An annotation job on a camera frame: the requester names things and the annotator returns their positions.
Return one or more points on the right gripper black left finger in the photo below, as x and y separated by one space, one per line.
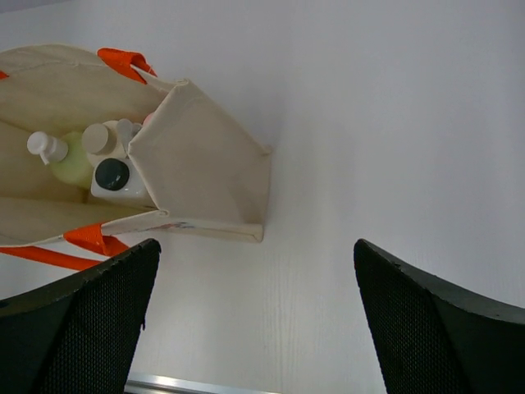
79 334

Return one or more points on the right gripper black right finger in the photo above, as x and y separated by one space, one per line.
432 336

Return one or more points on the white square bottle black cap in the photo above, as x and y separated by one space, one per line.
117 178

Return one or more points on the beige canvas bag orange handles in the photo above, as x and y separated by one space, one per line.
205 173

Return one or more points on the green pump lotion bottle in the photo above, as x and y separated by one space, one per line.
65 156

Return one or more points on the cream cylindrical bottle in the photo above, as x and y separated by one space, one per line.
101 140

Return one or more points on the orange bottle blue spray top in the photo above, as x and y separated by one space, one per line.
127 130

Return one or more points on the amber bottle pink cap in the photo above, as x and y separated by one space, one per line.
148 119

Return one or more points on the aluminium rail base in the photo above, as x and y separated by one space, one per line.
148 383

